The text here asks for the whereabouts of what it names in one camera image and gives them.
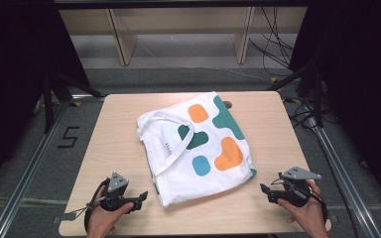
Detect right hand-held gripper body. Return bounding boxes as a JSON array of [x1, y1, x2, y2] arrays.
[[276, 166, 322, 208]]

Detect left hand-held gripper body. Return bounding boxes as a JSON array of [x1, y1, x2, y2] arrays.
[[99, 172, 137, 212]]

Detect white tote bag coloured shapes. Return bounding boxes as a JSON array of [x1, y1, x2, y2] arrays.
[[136, 91, 258, 208]]

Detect person's right hand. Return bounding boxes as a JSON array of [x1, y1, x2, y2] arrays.
[[277, 179, 330, 238]]

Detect person's left hand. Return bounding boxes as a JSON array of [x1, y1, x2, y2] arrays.
[[85, 184, 135, 238]]

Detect black metal stand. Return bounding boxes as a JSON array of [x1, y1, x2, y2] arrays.
[[41, 70, 105, 135], [265, 61, 324, 129]]

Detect black curtain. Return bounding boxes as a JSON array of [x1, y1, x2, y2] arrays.
[[0, 0, 91, 197], [288, 0, 381, 207]]

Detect light wooden desk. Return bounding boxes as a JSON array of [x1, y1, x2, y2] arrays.
[[59, 6, 309, 66]]

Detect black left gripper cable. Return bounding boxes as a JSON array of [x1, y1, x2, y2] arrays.
[[66, 178, 111, 232]]

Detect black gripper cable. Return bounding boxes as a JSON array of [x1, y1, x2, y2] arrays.
[[66, 178, 111, 232], [271, 178, 329, 223]]

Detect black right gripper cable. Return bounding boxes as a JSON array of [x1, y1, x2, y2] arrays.
[[271, 178, 329, 223]]

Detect aluminium rail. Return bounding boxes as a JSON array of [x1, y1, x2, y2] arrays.
[[0, 94, 105, 238], [306, 116, 381, 238]]

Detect black cables beside rail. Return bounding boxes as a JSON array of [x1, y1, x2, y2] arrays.
[[283, 96, 340, 131]]

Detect thin white floor cable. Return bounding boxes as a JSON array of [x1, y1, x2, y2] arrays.
[[138, 41, 274, 84]]

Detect bundle of black floor cables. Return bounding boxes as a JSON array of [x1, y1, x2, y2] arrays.
[[248, 6, 296, 77]]

